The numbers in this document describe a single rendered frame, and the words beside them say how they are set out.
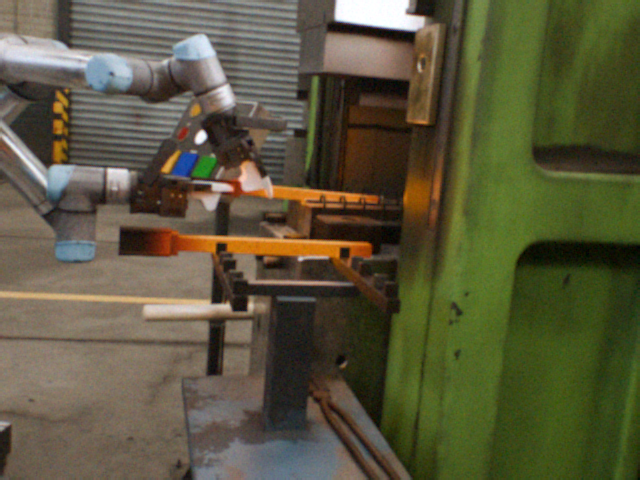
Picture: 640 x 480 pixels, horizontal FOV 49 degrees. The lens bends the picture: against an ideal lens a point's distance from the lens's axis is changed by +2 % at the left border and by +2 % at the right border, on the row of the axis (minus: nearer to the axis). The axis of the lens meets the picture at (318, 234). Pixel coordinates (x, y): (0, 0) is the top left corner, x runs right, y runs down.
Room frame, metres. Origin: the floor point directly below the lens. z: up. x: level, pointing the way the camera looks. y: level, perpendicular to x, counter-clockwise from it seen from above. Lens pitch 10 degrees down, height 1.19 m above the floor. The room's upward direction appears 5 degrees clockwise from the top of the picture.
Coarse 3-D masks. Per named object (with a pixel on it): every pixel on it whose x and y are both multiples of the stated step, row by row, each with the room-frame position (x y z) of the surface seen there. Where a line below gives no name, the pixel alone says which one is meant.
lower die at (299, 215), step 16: (288, 208) 1.65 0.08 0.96; (304, 208) 1.51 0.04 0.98; (320, 208) 1.47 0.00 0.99; (336, 208) 1.48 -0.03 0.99; (352, 208) 1.49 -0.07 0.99; (368, 208) 1.51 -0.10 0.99; (400, 208) 1.55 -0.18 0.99; (288, 224) 1.63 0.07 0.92; (304, 224) 1.50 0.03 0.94; (384, 240) 1.52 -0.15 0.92
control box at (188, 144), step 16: (240, 112) 1.96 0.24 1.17; (256, 112) 1.93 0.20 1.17; (176, 128) 2.13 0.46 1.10; (192, 128) 2.07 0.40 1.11; (240, 128) 1.91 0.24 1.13; (192, 144) 2.02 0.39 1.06; (208, 144) 1.97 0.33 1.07; (256, 144) 1.94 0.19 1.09; (224, 176) 1.87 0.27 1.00; (240, 176) 1.90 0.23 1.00
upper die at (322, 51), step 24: (312, 48) 1.55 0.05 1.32; (336, 48) 1.47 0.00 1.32; (360, 48) 1.49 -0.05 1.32; (384, 48) 1.50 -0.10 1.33; (408, 48) 1.52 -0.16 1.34; (312, 72) 1.54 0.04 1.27; (336, 72) 1.47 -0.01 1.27; (360, 72) 1.49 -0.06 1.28; (384, 72) 1.51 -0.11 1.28; (408, 72) 1.52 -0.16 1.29
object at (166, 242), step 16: (128, 240) 1.10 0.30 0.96; (144, 240) 1.11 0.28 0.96; (160, 240) 1.11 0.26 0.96; (176, 240) 1.10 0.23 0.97; (192, 240) 1.12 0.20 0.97; (208, 240) 1.12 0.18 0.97; (224, 240) 1.13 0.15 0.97; (240, 240) 1.13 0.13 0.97; (256, 240) 1.15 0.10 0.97; (272, 240) 1.16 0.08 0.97; (288, 240) 1.17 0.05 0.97; (304, 240) 1.18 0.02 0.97; (160, 256) 1.11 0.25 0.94; (320, 256) 1.16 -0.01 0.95; (336, 256) 1.17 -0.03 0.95; (368, 256) 1.18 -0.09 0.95
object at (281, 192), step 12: (192, 180) 1.46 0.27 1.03; (204, 180) 1.46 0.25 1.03; (216, 180) 1.47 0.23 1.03; (228, 180) 1.49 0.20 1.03; (228, 192) 1.48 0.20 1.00; (240, 192) 1.48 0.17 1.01; (252, 192) 1.49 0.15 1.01; (264, 192) 1.50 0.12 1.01; (276, 192) 1.51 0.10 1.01; (288, 192) 1.51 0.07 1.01; (300, 192) 1.52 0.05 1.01; (312, 192) 1.53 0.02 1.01; (324, 192) 1.54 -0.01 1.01; (336, 192) 1.57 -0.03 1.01
